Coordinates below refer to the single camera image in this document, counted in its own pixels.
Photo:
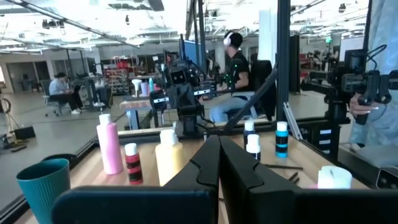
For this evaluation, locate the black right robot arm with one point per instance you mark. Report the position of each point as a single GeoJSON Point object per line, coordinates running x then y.
{"type": "Point", "coordinates": [188, 124]}

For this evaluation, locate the small dark blue paint bottle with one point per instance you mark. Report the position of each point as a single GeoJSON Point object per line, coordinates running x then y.
{"type": "Point", "coordinates": [249, 125]}

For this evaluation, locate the black box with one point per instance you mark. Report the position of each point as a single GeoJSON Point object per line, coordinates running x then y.
{"type": "Point", "coordinates": [25, 133]}

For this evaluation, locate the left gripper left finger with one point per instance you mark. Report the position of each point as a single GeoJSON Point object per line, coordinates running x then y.
{"type": "Point", "coordinates": [140, 205]}

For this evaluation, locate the black office chair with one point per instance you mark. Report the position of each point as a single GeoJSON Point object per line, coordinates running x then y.
{"type": "Point", "coordinates": [264, 81]}

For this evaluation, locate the large pink paint bottle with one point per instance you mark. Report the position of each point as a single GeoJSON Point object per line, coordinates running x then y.
{"type": "Point", "coordinates": [109, 149]}
{"type": "Point", "coordinates": [334, 177]}

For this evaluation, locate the loose paintbrushes on table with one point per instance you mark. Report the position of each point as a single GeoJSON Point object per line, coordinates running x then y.
{"type": "Point", "coordinates": [280, 166]}

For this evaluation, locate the person's hand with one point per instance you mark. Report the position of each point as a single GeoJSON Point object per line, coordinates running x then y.
{"type": "Point", "coordinates": [357, 107]}

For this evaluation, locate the large yellow paint bottle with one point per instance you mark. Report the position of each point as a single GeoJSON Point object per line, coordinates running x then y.
{"type": "Point", "coordinates": [168, 161]}

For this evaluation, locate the wooden table blue legs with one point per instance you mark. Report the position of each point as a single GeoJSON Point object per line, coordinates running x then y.
{"type": "Point", "coordinates": [136, 104]}

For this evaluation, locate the small white black-striped paint bottle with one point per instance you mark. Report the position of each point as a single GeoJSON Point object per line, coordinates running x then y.
{"type": "Point", "coordinates": [253, 144]}

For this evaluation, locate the white mushroom lamp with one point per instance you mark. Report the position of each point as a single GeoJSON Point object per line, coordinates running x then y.
{"type": "Point", "coordinates": [136, 84]}

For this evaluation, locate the small teal paint bottle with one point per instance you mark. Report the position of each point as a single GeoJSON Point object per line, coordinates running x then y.
{"type": "Point", "coordinates": [281, 140]}

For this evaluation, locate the white aluminium extrusion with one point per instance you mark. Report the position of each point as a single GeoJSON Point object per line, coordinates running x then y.
{"type": "Point", "coordinates": [292, 121]}

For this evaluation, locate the person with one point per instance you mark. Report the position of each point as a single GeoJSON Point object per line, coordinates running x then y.
{"type": "Point", "coordinates": [236, 68]}
{"type": "Point", "coordinates": [382, 31]}
{"type": "Point", "coordinates": [59, 87]}

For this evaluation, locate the pink cup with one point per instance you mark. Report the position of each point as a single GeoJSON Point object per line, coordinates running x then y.
{"type": "Point", "coordinates": [145, 88]}

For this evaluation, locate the grey office chair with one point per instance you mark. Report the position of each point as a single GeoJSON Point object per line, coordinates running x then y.
{"type": "Point", "coordinates": [46, 93]}

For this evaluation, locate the red storage shelf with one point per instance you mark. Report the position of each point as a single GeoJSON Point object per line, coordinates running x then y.
{"type": "Point", "coordinates": [116, 77]}

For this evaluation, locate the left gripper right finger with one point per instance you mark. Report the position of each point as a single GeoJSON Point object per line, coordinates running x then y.
{"type": "Point", "coordinates": [280, 205]}

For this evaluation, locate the teal ribbed plastic cup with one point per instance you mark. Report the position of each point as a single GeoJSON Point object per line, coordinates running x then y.
{"type": "Point", "coordinates": [43, 193]}

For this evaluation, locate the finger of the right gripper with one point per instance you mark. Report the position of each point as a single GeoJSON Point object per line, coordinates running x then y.
{"type": "Point", "coordinates": [192, 93]}
{"type": "Point", "coordinates": [174, 98]}

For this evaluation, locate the small red paint bottle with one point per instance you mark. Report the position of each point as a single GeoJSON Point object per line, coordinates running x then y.
{"type": "Point", "coordinates": [133, 168]}

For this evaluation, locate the blue partition panel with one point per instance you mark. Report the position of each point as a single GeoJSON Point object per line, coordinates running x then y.
{"type": "Point", "coordinates": [189, 51]}

